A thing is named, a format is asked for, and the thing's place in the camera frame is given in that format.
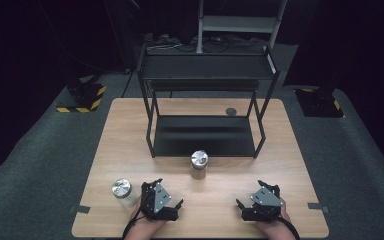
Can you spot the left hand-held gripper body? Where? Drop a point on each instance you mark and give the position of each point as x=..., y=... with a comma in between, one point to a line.
x=156, y=200

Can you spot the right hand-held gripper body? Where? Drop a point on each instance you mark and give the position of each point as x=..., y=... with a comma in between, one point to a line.
x=266, y=201

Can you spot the glass jar with white powder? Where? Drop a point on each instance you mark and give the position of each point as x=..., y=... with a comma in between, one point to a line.
x=124, y=191

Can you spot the glass jar with brown powder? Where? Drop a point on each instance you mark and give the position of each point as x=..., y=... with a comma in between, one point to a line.
x=199, y=163

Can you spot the black metal two-tier shelf rack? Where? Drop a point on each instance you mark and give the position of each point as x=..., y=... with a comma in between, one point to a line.
x=203, y=133

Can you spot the person's right hand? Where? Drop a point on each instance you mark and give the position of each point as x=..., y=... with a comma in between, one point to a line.
x=273, y=226

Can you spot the person's left hand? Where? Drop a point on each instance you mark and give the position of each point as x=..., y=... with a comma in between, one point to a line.
x=146, y=225

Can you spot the grey tape strip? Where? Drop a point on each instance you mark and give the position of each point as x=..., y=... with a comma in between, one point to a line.
x=80, y=209
x=318, y=206

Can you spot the dark round table grommet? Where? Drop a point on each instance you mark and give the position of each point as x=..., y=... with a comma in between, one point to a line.
x=231, y=111

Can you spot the black yellow striped stand base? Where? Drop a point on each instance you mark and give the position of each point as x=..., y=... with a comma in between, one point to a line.
x=320, y=103
x=86, y=96

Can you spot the grey metal stand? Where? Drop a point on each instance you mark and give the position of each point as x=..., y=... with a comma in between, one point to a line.
x=240, y=24

